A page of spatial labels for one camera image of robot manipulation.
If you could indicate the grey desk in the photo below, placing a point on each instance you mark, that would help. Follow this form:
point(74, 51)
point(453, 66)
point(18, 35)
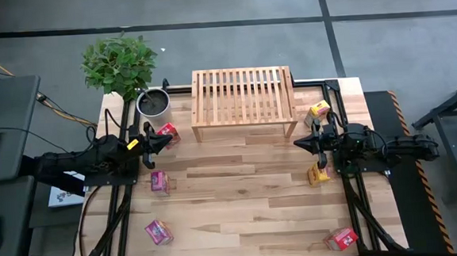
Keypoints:
point(6, 205)
point(5, 114)

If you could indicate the green plant in white pot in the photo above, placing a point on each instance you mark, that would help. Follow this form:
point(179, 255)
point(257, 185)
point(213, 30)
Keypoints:
point(117, 67)

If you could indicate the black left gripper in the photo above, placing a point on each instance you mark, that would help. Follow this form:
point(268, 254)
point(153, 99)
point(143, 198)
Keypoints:
point(147, 158)

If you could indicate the white printed box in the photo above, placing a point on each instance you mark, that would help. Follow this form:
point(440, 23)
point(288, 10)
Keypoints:
point(63, 193)

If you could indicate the red Froot Loops cereal box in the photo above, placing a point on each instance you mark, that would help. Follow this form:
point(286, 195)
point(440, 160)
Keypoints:
point(171, 129)
point(342, 238)

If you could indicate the dark metal desk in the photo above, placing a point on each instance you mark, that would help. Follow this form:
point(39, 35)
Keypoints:
point(451, 130)

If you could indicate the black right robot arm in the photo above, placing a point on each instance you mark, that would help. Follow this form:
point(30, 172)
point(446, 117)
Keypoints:
point(404, 149)

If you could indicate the yellow Corn Pops cereal box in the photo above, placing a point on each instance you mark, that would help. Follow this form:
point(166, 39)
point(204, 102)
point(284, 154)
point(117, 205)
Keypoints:
point(318, 177)
point(319, 110)

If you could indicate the black mat with hazard stripe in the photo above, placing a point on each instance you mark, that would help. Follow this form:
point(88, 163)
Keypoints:
point(408, 212)

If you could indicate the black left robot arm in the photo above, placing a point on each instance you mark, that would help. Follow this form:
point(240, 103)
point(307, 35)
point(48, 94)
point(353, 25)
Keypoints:
point(95, 157)

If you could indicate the wooden slatted shelf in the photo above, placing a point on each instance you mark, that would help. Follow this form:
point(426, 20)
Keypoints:
point(243, 103)

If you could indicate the purple Raisin Bran cereal box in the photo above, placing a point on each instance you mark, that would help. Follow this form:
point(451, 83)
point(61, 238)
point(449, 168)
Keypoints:
point(158, 231)
point(159, 182)

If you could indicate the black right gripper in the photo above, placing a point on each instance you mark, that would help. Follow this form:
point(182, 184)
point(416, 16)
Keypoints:
point(330, 141)

